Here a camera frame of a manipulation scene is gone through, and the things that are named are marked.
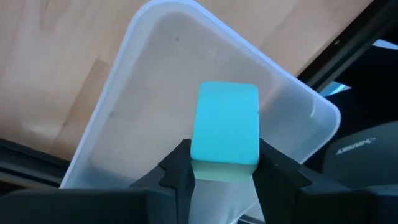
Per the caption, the clear plastic bin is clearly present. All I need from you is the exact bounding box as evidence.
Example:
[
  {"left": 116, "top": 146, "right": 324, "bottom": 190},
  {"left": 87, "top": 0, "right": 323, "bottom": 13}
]
[{"left": 58, "top": 0, "right": 342, "bottom": 224}]

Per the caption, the turquoise wooden block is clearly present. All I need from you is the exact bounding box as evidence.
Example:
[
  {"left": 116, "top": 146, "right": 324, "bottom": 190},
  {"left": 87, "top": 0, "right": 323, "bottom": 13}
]
[{"left": 190, "top": 80, "right": 261, "bottom": 184}]

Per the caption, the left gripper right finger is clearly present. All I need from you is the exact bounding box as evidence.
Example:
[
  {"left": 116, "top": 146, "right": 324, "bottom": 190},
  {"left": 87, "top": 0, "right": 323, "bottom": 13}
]
[{"left": 251, "top": 138, "right": 357, "bottom": 224}]

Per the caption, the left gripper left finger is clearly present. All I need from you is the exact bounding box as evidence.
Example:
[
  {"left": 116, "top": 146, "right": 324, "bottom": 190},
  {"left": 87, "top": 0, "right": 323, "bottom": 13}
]
[{"left": 129, "top": 138, "right": 197, "bottom": 224}]

